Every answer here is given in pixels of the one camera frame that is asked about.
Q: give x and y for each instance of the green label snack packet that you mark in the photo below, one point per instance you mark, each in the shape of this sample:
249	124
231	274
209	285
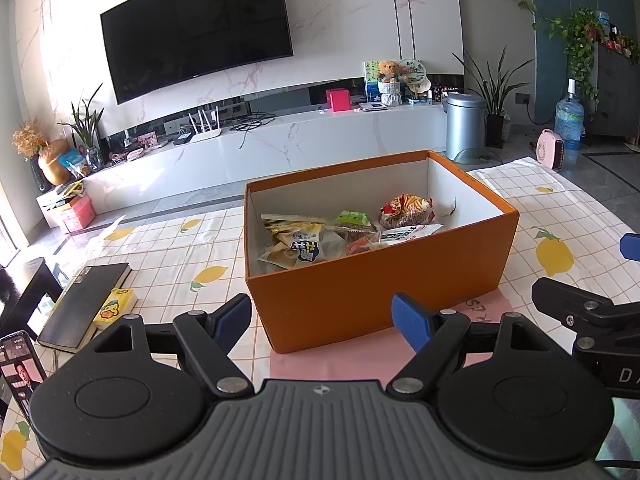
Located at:
352	218

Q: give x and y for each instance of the potted long leaf plant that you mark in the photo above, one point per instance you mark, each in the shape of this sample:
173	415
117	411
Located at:
495	130

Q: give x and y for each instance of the white marble tv console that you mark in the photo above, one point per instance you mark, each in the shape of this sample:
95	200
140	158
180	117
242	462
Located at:
300	135

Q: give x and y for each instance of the orange red stick snack bag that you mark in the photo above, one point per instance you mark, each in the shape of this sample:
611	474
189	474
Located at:
405	210

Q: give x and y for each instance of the round printed hand fan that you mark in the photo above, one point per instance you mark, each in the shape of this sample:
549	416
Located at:
414	72

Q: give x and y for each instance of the green plant in glass vase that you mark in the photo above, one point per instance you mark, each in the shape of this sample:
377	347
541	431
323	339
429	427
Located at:
86	130

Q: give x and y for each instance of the pink table mat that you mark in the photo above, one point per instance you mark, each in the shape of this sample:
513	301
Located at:
350	360

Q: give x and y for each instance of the pink cardboard box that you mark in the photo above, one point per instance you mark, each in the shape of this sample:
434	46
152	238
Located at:
77	215

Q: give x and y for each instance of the silver trash can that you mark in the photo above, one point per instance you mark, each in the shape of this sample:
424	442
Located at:
465	127

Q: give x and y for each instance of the landscape picture card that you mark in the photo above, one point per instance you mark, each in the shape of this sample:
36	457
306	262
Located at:
370	80

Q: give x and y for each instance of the black set-top box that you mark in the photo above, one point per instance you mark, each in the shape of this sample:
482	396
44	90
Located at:
182	139

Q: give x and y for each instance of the row of small bottles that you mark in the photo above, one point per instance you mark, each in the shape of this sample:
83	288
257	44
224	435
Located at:
620	40

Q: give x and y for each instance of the smartphone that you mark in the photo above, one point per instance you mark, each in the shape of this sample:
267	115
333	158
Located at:
20	375

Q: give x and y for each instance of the dried flower bouquet in vase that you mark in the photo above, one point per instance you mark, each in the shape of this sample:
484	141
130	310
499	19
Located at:
29	137

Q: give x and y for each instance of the white router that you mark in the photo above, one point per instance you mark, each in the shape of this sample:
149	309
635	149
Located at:
205	132

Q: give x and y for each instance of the pink photo frame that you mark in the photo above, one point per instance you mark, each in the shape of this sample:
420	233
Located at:
145	140

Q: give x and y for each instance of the blue water jug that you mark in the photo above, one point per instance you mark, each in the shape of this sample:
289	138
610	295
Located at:
570	120

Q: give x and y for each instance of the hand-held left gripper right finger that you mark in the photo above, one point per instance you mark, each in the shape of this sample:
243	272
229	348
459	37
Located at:
410	322

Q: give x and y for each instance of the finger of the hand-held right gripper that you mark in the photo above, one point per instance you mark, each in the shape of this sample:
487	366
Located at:
580	312
631	247

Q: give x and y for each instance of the open carton with papers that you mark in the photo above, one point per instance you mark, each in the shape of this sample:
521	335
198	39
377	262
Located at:
52	207

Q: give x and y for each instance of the wall outlet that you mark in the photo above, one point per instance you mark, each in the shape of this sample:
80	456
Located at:
523	98

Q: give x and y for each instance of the white yellow chips bag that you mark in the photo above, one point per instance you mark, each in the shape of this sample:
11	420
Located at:
300	247

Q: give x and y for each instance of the round glass side table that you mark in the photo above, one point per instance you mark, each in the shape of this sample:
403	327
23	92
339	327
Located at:
480	156

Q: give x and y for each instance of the magenta box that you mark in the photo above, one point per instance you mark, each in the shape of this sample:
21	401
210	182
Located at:
337	100

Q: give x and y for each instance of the teddy bear in white basket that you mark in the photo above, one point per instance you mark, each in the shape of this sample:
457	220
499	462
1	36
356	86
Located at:
389	72

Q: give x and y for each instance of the orange cardboard box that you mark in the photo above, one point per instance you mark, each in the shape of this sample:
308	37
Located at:
350	300

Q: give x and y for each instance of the blue patterned bag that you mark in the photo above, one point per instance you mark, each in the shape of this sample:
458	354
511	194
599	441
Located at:
74	165

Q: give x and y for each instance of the black book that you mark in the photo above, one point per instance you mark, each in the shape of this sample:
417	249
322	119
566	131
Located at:
80	305

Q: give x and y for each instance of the yellow duck tissue pack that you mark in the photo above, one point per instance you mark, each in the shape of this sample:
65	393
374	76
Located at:
115	307

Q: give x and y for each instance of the white stick snack packet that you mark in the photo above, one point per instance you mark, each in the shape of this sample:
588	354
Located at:
405	235

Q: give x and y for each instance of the hanging ivy plant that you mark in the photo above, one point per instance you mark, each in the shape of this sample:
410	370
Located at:
580	35

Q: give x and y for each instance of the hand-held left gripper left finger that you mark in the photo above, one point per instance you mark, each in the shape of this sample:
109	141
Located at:
232	321

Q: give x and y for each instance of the person's teal clothing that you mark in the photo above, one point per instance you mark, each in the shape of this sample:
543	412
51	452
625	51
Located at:
627	425

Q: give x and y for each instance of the black television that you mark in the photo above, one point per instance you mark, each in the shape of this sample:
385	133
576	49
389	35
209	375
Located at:
195	35

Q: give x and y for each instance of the dark grey cabinet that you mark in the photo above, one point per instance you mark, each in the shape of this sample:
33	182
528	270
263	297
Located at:
617	95

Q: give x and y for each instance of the pink fan heater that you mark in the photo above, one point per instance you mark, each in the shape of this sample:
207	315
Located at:
547	147

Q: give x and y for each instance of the gold vase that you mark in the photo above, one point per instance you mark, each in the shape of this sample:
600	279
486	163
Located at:
54	165

